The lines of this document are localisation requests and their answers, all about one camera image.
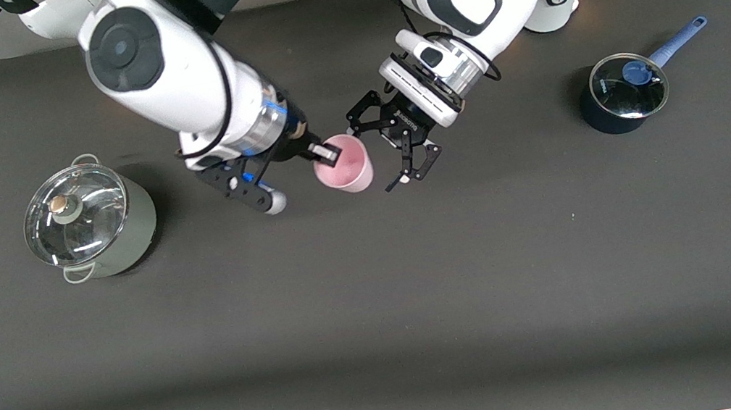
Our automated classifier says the pink plastic cup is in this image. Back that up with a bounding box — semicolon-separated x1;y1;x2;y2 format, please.
310;130;377;200

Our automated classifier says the dark blue saucepan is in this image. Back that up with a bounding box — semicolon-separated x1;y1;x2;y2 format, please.
568;14;724;141

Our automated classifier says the glass lid with blue knob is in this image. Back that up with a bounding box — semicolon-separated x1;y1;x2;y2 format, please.
585;46;674;127

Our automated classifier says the glass lid with beige knob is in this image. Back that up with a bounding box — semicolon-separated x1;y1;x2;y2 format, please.
14;158;138;273

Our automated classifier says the grey-green two-handled pot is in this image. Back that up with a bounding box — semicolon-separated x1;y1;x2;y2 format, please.
13;145;165;290

